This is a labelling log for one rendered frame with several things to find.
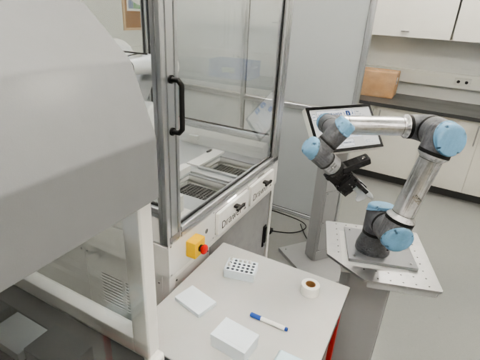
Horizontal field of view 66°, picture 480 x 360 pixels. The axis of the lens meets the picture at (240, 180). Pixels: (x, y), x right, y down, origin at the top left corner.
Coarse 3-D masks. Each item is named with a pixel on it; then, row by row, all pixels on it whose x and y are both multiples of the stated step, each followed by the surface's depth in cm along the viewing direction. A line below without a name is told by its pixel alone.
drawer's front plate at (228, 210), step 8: (248, 192) 182; (232, 200) 172; (240, 200) 176; (248, 200) 185; (224, 208) 165; (232, 208) 170; (216, 216) 161; (224, 216) 165; (232, 216) 173; (216, 224) 162; (224, 224) 167; (216, 232) 164
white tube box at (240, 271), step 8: (232, 264) 149; (240, 264) 151; (248, 264) 150; (256, 264) 150; (224, 272) 147; (232, 272) 146; (240, 272) 145; (248, 272) 145; (256, 272) 151; (248, 280) 146
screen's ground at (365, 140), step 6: (348, 108) 242; (354, 108) 244; (360, 108) 246; (366, 108) 248; (360, 114) 244; (366, 114) 246; (318, 132) 228; (348, 138) 235; (354, 138) 237; (360, 138) 239; (366, 138) 240; (372, 138) 242; (378, 138) 244; (342, 144) 232; (360, 144) 237; (366, 144) 239; (372, 144) 241
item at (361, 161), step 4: (356, 156) 142; (360, 156) 141; (364, 156) 140; (368, 156) 140; (348, 160) 142; (352, 160) 141; (356, 160) 140; (360, 160) 140; (364, 160) 139; (368, 160) 138; (344, 164) 141; (348, 164) 140; (352, 164) 139; (356, 164) 139; (360, 164) 139; (364, 164) 139; (368, 164) 140; (344, 168) 139; (348, 168) 139; (352, 168) 139; (356, 168) 140; (344, 172) 140
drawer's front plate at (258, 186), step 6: (264, 174) 200; (270, 174) 204; (258, 180) 193; (252, 186) 186; (258, 186) 193; (264, 186) 201; (270, 186) 209; (252, 192) 187; (264, 192) 203; (252, 198) 189; (258, 198) 197; (252, 204) 191
